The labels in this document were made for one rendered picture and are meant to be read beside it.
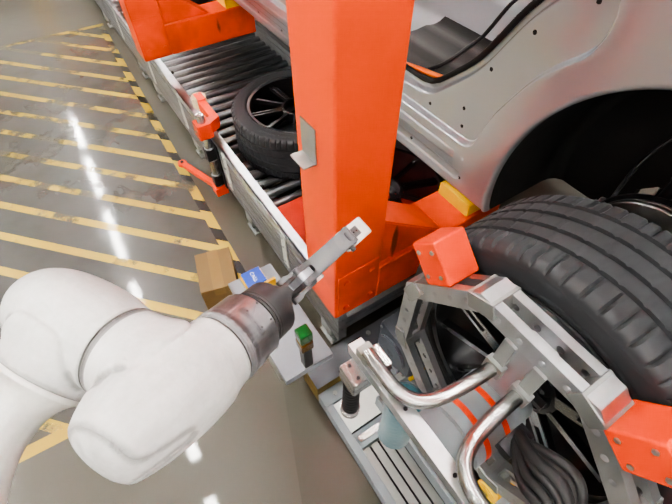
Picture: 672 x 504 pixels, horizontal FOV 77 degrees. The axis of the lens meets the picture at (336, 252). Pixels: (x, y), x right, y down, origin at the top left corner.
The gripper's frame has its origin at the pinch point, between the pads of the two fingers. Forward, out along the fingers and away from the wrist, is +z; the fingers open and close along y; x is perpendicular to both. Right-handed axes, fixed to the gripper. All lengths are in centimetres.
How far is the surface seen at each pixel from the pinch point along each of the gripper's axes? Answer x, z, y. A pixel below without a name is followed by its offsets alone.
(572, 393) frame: -37.7, 2.7, 12.2
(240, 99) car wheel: 95, 120, -81
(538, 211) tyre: -20.0, 32.4, 16.3
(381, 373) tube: -20.2, -1.5, -9.6
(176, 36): 153, 133, -93
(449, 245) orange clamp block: -12.6, 16.8, 6.2
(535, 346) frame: -30.6, 5.5, 11.4
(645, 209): -41, 64, 24
